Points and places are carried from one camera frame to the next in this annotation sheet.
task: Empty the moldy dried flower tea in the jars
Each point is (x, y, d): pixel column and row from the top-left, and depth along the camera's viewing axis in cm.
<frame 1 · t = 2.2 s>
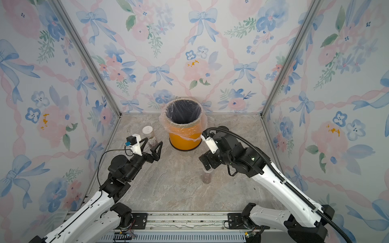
left hand: (154, 140, 72), fingers open
right hand: (202, 144, 68), fingers open
orange trash bin: (178, 144, 102), point 3 cm above the table
white-lidded flower tea jar: (148, 131, 92), point 16 cm above the table
clear jar with dried roses: (206, 175, 86), point 5 cm above the table

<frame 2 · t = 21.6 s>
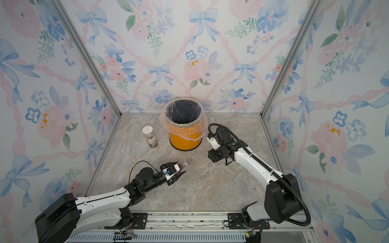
left hand: (181, 164, 76), fingers open
right hand: (211, 147, 88), fingers open
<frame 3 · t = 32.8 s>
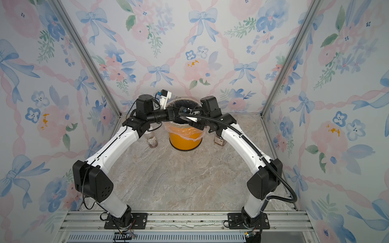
left hand: (184, 111, 73), fingers closed
right hand: (189, 110, 81), fingers open
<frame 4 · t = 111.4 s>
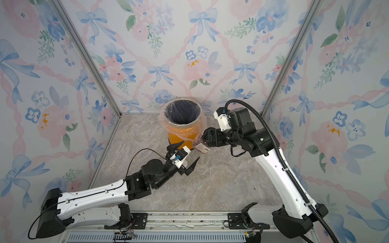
left hand: (189, 148, 65), fingers open
right hand: (206, 127, 67), fingers open
labelled flower tea jar: (202, 146, 66), point 33 cm above the table
